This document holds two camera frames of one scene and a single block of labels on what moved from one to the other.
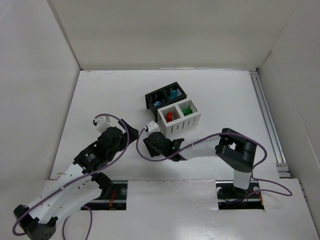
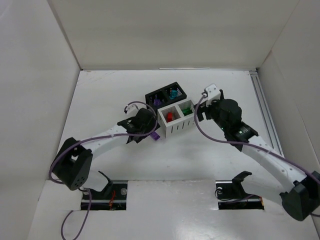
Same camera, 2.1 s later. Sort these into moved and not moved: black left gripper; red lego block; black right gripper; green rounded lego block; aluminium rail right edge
Moved: black left gripper; black right gripper
Not moved: red lego block; green rounded lego block; aluminium rail right edge
